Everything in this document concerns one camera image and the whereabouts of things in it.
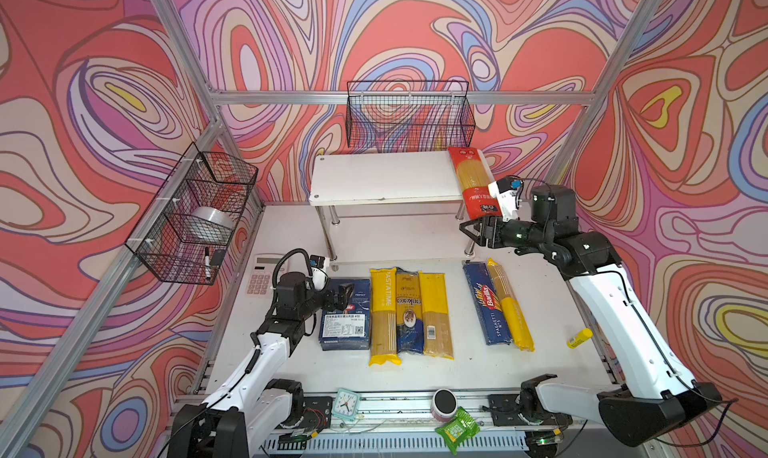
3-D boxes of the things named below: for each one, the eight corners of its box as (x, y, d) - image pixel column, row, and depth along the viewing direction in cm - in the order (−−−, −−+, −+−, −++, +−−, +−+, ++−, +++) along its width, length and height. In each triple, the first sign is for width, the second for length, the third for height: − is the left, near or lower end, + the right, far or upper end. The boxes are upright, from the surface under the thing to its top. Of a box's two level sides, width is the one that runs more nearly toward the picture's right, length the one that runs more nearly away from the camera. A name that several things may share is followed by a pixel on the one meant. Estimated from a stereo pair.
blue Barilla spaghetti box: (486, 345, 85) (488, 341, 83) (459, 266, 102) (461, 261, 100) (513, 342, 86) (516, 338, 83) (482, 264, 103) (484, 259, 100)
